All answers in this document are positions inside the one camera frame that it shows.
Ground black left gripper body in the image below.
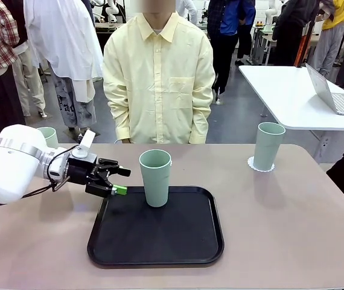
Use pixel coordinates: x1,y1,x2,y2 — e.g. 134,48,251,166
67,164,101,185

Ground mint green plastic cup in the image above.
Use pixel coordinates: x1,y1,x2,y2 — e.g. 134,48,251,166
36,126,59,149
138,149,173,208
254,121,287,172

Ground white scalloped paper coaster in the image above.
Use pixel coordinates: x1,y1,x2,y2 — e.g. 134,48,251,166
247,155,276,173

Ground person's left forearm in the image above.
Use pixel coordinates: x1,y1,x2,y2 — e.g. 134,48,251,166
189,86,215,145

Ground person's right forearm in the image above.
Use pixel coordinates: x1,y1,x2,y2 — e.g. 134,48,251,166
103,84,131,143

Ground black plastic serving tray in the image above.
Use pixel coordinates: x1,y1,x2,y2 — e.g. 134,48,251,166
86,185,225,268

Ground person in beige trousers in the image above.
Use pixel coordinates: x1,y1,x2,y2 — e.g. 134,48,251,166
10,42,46,118

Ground person in yellow shirt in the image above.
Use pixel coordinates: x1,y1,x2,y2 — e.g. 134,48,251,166
102,0,216,145

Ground white folding table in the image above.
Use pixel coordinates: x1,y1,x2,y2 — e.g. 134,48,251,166
238,64,344,158

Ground person in blue shirt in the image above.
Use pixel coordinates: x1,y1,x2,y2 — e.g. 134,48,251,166
207,0,256,105

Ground orange and black stand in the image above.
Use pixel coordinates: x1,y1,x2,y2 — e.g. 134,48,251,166
294,18,316,67

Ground person in black jacket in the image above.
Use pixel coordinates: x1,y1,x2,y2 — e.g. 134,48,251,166
272,0,320,66

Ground silver open laptop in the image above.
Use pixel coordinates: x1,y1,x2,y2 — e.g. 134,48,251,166
305,62,344,117

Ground person in yellow jacket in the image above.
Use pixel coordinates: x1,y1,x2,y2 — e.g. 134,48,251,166
309,0,344,76

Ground thin black camera cable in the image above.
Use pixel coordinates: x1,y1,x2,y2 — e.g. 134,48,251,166
46,144,80,182

